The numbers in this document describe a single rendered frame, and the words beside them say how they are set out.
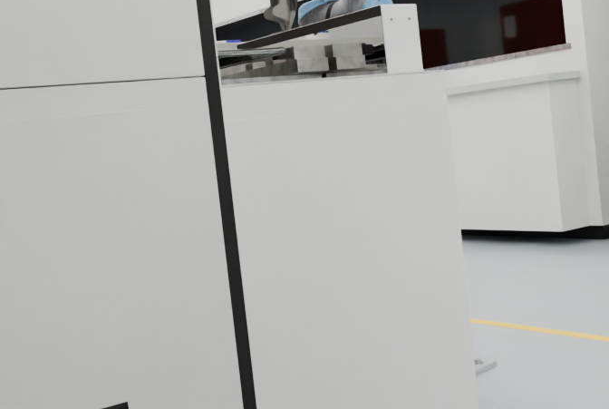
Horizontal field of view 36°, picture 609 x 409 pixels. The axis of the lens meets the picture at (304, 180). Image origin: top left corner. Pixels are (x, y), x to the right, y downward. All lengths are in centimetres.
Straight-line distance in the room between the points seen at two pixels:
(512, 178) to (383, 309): 351
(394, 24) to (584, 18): 332
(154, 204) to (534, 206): 400
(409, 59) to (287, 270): 53
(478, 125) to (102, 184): 424
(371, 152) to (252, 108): 26
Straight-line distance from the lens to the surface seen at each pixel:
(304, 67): 196
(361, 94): 175
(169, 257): 130
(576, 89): 519
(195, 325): 133
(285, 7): 221
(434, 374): 187
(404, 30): 191
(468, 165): 545
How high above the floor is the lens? 72
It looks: 3 degrees down
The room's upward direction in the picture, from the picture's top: 6 degrees counter-clockwise
